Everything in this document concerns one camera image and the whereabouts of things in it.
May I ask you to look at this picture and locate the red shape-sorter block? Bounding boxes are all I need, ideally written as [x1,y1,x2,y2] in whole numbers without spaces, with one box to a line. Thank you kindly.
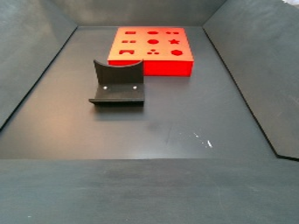
[107,26,194,77]

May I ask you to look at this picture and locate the black curved holder bracket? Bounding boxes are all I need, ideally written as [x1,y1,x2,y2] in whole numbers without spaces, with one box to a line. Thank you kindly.
[89,60,146,105]

